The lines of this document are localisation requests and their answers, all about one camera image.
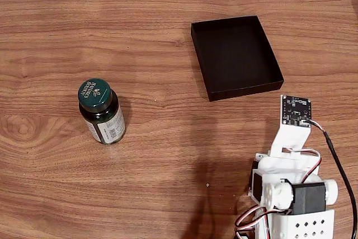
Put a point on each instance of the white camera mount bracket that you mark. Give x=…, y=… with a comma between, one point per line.
x=291, y=138

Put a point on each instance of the black camera circuit board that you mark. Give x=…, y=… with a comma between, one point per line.
x=296, y=110

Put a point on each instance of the green-capped dark pill bottle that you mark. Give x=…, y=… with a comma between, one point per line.
x=100, y=116

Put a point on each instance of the shallow black cardboard box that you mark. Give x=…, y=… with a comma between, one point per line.
x=237, y=57

